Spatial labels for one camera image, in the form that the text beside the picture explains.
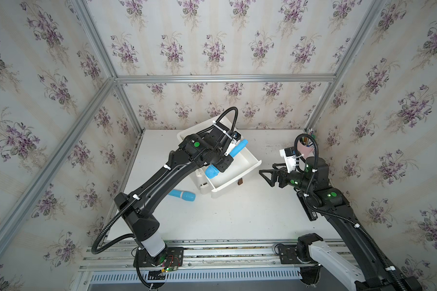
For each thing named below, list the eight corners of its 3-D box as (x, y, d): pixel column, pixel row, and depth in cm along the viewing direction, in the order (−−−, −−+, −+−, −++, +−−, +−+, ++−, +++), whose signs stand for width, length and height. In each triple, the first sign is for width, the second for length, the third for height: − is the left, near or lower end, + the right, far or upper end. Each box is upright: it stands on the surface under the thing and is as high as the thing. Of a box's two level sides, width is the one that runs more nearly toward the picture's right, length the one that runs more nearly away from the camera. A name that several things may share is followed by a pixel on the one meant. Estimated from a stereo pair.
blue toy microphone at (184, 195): (169, 197, 92) (168, 194, 89) (172, 190, 94) (171, 188, 91) (194, 202, 90) (193, 200, 87) (196, 196, 92) (195, 193, 89)
